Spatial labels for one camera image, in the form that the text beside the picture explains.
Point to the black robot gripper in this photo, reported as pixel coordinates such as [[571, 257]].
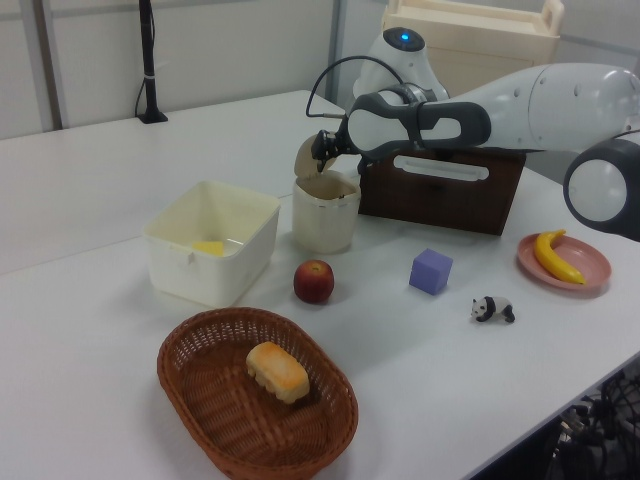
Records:
[[339, 142]]

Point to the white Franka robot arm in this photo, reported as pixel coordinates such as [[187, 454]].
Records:
[[550, 105]]

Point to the cream trash can lid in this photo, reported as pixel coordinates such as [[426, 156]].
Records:
[[303, 160]]

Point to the cream desktop trash can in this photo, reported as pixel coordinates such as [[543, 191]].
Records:
[[320, 225]]

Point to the brown wooden drawer box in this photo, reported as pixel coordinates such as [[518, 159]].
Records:
[[440, 205]]

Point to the red apple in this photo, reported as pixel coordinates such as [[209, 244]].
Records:
[[313, 282]]

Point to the yellow foam block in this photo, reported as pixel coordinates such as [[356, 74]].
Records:
[[209, 248]]

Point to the purple foam cube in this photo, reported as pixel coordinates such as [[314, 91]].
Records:
[[430, 272]]

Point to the cream plastic storage bin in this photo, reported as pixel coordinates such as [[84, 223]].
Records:
[[210, 285]]

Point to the cream plastic cabinet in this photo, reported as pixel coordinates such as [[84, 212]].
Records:
[[480, 40]]

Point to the black pole on base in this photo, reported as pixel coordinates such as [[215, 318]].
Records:
[[148, 60]]

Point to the toasted bread loaf toy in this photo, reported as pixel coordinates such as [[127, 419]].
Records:
[[277, 372]]

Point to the black and white panda figurine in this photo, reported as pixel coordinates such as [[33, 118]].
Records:
[[492, 307]]

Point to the yellow toy banana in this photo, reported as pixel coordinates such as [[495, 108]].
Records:
[[547, 257]]

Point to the pink round plate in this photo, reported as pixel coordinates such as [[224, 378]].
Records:
[[592, 260]]

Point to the brown wicker basket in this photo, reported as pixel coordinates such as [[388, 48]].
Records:
[[225, 440]]

